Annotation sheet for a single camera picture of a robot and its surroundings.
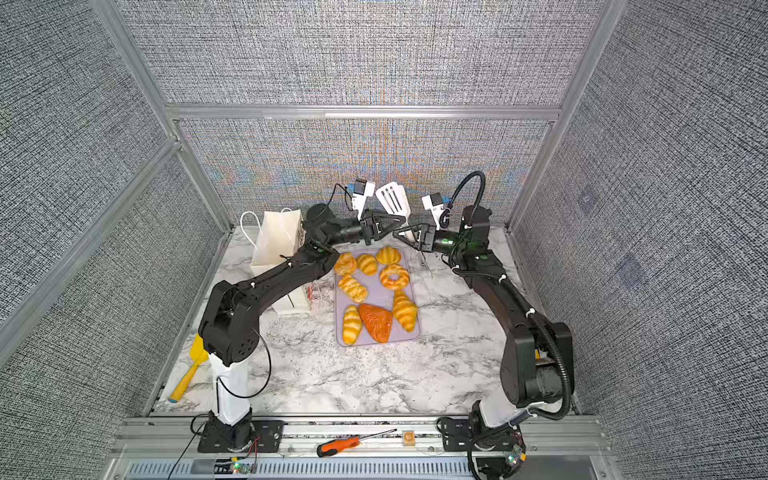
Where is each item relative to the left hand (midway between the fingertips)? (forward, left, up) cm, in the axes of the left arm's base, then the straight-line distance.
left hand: (410, 221), depth 69 cm
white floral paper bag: (+15, +38, -19) cm, 45 cm away
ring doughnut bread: (+6, +3, -35) cm, 36 cm away
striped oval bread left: (-9, +16, -35) cm, 39 cm away
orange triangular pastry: (-8, +9, -33) cm, 35 cm away
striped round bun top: (+17, +4, -34) cm, 38 cm away
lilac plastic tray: (+2, +8, -38) cm, 39 cm away
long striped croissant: (-5, 0, -34) cm, 34 cm away
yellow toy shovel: (-15, +60, -37) cm, 72 cm away
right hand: (+2, +2, -4) cm, 5 cm away
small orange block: (-38, +2, -36) cm, 53 cm away
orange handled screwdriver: (-40, +21, -34) cm, 56 cm away
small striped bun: (+14, +11, -33) cm, 38 cm away
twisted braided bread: (+4, +16, -34) cm, 37 cm away
